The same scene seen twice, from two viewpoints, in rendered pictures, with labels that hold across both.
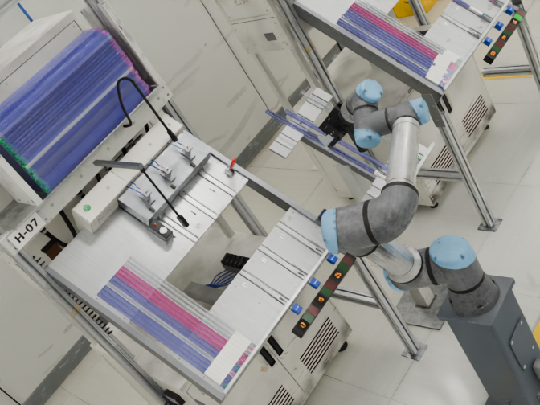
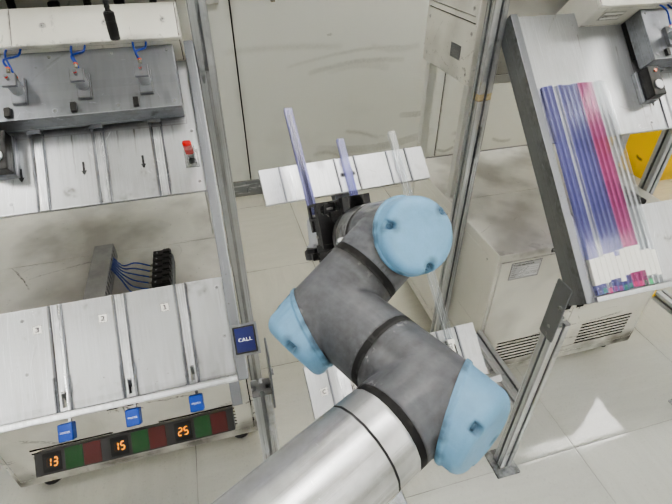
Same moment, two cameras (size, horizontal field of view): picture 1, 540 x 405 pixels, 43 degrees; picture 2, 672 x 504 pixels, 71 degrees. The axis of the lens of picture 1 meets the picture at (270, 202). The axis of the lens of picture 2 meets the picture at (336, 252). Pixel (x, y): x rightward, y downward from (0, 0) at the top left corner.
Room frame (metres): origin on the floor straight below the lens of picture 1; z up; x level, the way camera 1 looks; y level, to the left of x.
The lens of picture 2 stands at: (1.43, -0.45, 1.44)
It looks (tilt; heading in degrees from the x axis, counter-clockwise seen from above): 37 degrees down; 15
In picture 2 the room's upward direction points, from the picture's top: straight up
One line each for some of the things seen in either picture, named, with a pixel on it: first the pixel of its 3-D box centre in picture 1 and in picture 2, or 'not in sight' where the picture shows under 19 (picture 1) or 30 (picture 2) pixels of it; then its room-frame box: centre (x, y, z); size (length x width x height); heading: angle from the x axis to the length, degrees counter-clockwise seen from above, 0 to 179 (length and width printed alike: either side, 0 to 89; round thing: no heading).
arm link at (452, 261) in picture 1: (453, 261); not in sight; (1.51, -0.35, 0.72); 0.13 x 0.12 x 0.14; 55
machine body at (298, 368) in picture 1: (227, 341); (131, 328); (2.31, 0.48, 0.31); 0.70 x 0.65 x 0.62; 120
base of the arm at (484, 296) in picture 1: (468, 286); not in sight; (1.51, -0.35, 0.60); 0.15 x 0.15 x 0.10
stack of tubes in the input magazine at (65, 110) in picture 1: (67, 108); not in sight; (2.23, 0.37, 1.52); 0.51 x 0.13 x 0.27; 120
